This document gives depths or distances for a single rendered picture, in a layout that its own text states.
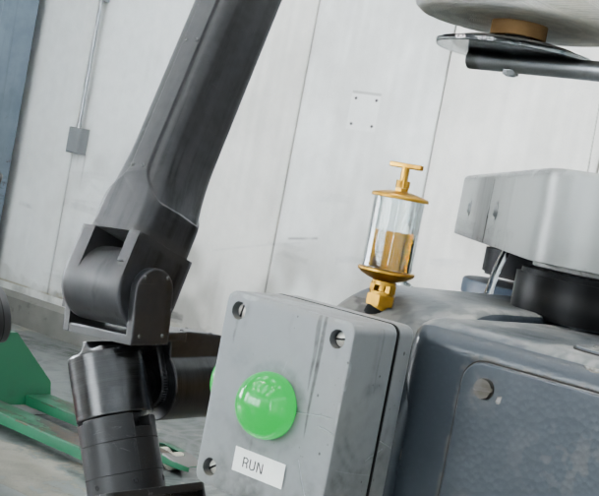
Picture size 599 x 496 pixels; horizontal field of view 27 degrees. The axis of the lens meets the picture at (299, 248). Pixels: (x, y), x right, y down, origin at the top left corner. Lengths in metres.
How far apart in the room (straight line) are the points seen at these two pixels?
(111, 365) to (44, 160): 8.21
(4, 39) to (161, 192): 8.24
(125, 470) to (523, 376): 0.43
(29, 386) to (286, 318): 5.85
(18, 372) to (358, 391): 5.82
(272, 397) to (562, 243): 0.20
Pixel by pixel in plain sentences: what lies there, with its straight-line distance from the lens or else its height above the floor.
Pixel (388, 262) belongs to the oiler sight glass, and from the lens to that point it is 0.60.
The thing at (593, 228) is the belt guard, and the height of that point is 1.39.
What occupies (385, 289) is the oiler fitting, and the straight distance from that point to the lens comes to 0.61.
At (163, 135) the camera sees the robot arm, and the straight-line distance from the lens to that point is 0.92.
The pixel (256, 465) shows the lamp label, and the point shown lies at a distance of 0.55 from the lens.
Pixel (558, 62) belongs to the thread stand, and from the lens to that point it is 0.93.
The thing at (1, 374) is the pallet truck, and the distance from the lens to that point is 6.27.
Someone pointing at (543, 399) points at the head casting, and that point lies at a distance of 0.53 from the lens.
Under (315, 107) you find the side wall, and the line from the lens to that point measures 7.37.
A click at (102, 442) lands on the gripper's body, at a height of 1.18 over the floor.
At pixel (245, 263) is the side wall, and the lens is 7.59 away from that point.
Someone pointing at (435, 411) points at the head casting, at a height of 1.29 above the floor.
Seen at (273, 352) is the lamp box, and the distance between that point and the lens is 0.55.
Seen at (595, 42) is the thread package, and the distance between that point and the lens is 0.98.
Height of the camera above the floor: 1.38
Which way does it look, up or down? 3 degrees down
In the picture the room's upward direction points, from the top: 11 degrees clockwise
